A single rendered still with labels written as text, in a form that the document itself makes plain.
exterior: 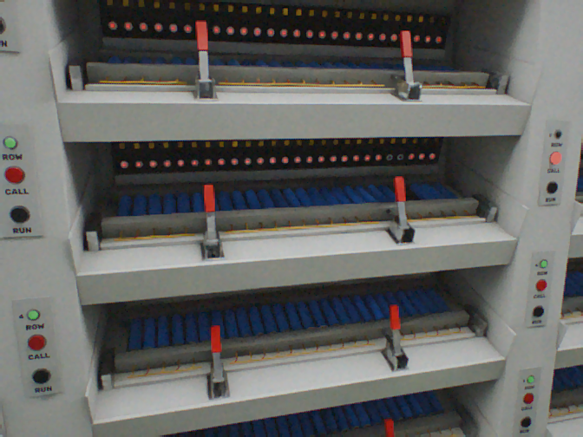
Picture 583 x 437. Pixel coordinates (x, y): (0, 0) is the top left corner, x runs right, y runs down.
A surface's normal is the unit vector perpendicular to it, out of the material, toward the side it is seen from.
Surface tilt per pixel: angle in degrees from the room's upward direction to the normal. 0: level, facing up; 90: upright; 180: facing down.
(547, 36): 90
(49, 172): 90
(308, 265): 108
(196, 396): 18
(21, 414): 90
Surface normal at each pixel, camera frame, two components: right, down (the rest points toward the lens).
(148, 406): 0.07, -0.87
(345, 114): 0.24, 0.48
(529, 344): 0.25, 0.20
